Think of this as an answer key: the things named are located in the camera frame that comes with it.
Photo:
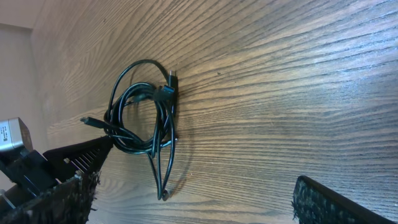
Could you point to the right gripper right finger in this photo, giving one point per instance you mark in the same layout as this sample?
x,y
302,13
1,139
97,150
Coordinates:
x,y
316,203

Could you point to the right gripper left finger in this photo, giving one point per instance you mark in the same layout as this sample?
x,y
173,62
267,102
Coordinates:
x,y
69,202

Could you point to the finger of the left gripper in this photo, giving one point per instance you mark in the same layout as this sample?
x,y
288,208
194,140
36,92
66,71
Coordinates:
x,y
85,157

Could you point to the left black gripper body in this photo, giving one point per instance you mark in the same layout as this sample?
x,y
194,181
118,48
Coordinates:
x,y
30,170

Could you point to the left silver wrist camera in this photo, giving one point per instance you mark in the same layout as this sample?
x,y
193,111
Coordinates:
x,y
15,135

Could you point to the cardboard wall panel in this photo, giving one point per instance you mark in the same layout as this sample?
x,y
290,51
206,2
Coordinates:
x,y
19,83

